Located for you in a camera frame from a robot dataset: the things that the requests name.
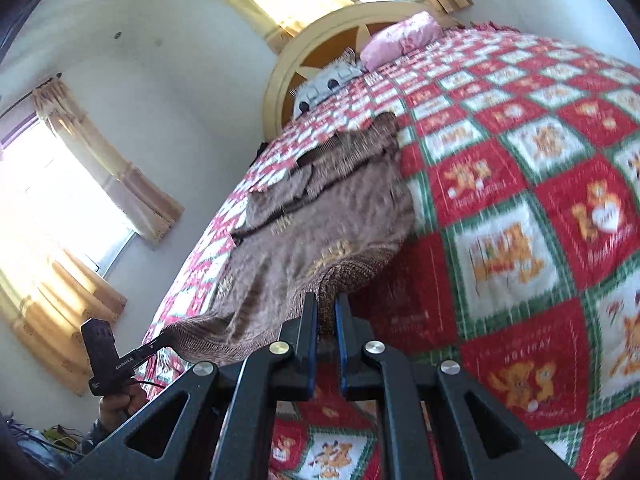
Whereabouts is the person's left forearm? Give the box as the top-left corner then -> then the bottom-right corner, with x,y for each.
80,417 -> 119,457

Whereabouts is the pink pillow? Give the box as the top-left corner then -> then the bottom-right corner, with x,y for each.
359,11 -> 445,72

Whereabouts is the pink ruffled cloth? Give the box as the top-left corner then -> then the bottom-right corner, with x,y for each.
467,19 -> 516,32

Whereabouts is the side window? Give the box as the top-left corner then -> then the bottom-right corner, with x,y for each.
0,115 -> 137,281

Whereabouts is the red checked printed bedspread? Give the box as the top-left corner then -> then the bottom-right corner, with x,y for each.
135,25 -> 640,480

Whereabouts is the yellow green cord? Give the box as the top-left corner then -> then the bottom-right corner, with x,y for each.
42,425 -> 83,453

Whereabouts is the brown knit sweater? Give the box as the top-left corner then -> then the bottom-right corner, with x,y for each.
160,111 -> 417,367

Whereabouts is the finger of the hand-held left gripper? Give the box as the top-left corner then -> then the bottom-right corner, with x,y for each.
132,328 -> 177,362

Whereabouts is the white patterned pillow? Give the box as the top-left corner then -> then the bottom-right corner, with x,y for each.
291,47 -> 367,117

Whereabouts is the yellow side window curtain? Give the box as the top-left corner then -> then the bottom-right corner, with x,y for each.
0,247 -> 128,397
31,77 -> 185,247

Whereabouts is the short black curtain rod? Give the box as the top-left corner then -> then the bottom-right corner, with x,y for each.
0,73 -> 63,121

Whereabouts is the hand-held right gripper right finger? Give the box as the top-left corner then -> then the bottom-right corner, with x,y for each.
335,293 -> 579,480

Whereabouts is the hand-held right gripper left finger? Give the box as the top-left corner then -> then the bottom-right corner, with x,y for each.
65,292 -> 318,480

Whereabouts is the cream arched headboard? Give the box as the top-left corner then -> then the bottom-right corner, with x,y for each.
262,1 -> 453,142

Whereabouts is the person's left hand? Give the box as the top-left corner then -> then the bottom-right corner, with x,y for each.
97,382 -> 147,431

